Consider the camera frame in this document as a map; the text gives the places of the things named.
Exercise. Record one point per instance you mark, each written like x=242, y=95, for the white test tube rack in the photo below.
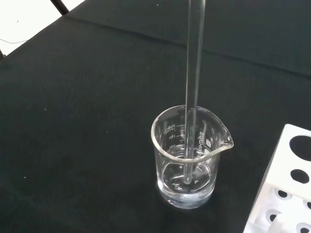
x=274, y=170

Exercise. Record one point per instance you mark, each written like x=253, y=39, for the clear glass beaker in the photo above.
x=209, y=176

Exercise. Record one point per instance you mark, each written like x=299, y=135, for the black bench cloth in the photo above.
x=73, y=121

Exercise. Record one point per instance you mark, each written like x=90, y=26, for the black tripod leg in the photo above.
x=59, y=5

